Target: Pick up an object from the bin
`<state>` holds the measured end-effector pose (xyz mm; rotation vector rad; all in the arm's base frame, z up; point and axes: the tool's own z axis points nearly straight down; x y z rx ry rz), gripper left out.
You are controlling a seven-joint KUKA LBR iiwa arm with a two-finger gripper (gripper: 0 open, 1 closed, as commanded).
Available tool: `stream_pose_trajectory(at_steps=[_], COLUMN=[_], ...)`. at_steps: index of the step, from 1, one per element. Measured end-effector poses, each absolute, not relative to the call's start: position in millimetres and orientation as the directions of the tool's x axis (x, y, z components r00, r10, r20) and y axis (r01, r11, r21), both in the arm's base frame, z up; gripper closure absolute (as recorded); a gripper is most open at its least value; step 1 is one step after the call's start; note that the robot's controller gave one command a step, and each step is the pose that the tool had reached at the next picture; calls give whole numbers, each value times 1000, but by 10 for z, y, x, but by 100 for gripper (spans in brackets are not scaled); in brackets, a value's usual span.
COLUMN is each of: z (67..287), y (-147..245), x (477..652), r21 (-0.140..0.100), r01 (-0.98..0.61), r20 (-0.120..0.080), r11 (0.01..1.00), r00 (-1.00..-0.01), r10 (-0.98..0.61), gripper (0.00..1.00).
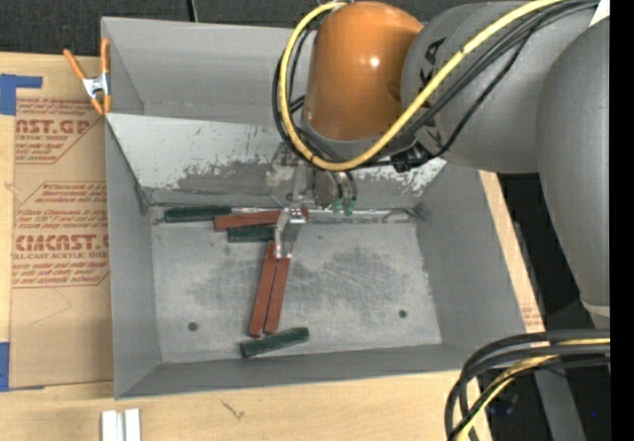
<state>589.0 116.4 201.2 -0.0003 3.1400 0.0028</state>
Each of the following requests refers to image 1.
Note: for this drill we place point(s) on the grey metal bin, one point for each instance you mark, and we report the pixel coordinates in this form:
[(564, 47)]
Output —
[(347, 280)]

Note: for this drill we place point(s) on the red-brown flat block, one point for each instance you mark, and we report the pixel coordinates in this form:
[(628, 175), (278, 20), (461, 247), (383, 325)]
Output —
[(276, 300), (245, 220), (262, 290)]

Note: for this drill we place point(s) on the black cylinder on white bracket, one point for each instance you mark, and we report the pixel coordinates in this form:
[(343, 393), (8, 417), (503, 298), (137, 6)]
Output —
[(409, 159)]

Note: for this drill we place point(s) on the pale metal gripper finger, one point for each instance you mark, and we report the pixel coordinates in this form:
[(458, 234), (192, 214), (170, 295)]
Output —
[(289, 243), (280, 241)]

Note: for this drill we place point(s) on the brown cardboard board, red print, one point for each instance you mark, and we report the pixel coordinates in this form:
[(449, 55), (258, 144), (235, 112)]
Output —
[(59, 211)]

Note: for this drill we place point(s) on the dark green flat block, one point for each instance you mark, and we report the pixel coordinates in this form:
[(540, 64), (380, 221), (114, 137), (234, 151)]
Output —
[(198, 213), (250, 234), (275, 342)]

